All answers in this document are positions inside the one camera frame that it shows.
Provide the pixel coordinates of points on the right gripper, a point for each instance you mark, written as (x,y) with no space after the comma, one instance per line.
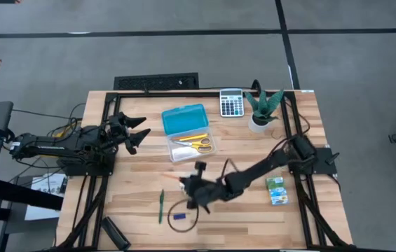
(203,190)

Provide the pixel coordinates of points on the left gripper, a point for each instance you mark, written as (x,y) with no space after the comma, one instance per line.
(127,136)

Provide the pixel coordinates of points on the orange pencil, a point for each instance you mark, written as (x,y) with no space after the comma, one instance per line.
(173,176)

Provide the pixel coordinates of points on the blue eraser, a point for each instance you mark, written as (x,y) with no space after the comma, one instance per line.
(179,216)

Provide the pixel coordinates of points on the yellow marker pen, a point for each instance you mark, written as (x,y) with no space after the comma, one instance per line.
(190,136)

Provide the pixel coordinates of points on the clear pencil case blue lid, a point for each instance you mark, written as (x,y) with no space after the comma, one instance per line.
(187,133)

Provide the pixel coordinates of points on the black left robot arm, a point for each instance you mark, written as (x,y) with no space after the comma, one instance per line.
(50,145)

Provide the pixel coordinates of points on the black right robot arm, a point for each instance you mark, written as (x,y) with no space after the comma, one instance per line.
(253,173)

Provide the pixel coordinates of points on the green sticky notes pack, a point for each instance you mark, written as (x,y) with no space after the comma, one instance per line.
(277,190)

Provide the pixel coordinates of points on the green pen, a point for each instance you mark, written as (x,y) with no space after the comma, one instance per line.
(161,206)

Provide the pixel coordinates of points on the black perforated floor mat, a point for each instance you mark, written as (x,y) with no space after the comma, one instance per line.
(155,82)

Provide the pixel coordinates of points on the grey desk calculator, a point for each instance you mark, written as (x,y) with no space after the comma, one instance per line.
(232,103)

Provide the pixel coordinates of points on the white cardboard box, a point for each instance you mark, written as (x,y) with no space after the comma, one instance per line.
(48,182)

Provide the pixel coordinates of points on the snake plant in white pot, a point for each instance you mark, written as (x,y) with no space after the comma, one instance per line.
(262,112)

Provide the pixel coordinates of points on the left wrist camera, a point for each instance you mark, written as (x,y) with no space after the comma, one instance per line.
(115,124)

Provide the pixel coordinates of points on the black aluminium table frame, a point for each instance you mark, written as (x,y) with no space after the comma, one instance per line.
(183,94)

